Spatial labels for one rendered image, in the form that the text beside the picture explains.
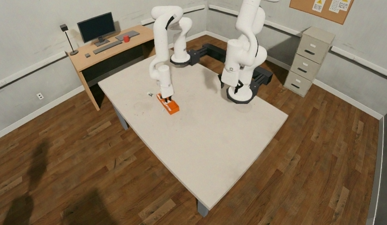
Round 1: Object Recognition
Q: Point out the orange open-top bin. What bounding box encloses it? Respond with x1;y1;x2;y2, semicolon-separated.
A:
157;93;179;115

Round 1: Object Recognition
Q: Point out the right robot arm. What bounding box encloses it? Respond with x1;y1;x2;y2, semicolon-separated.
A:
149;6;192;88

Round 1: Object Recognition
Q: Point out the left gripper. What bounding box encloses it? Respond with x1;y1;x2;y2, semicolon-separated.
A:
218;67;244;94

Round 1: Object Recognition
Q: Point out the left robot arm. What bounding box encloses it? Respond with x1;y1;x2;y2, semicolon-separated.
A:
224;0;267;101

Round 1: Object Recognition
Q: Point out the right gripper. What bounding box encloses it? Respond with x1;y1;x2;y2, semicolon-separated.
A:
160;84;174;103

